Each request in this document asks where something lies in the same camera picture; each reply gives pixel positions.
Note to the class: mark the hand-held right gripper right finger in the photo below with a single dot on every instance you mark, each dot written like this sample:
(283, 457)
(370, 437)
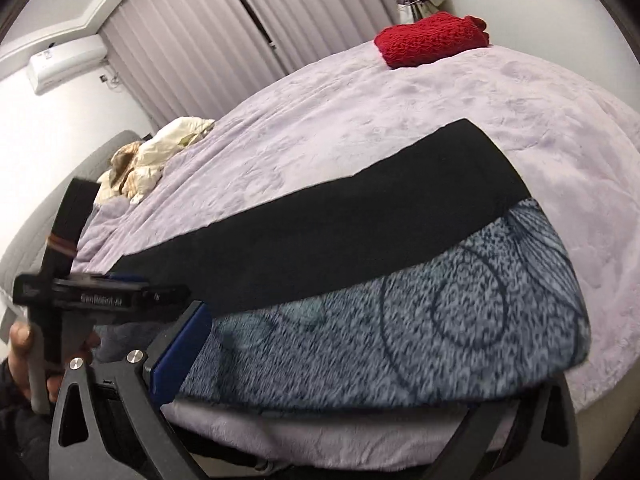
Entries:
(480, 440)

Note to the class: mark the person's left hand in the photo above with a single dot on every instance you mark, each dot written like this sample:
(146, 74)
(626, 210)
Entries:
(21, 355)

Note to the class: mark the white air conditioner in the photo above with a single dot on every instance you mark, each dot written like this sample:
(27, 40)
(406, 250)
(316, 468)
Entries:
(65, 62)

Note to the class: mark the black pants with grey pattern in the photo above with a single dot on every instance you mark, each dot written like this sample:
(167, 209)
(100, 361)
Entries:
(350, 240)

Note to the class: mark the cream crumpled bedding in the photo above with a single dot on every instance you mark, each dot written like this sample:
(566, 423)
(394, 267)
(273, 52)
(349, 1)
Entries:
(150, 160)

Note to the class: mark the person's left forearm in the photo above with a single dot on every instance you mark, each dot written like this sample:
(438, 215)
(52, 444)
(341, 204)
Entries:
(20, 435)

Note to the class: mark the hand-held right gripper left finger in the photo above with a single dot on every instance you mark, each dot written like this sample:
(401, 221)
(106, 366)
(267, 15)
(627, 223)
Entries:
(184, 347)

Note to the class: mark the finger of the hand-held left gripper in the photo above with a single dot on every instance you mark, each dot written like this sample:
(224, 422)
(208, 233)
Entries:
(165, 295)

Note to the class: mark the pale vertical blinds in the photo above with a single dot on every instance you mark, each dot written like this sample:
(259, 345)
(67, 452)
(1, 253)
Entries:
(200, 35)

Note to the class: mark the red knitted cloth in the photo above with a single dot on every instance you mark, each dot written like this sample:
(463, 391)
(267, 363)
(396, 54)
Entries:
(430, 40)

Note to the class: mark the lilac plush blanket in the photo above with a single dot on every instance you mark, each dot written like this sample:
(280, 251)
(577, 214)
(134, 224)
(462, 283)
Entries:
(350, 110)

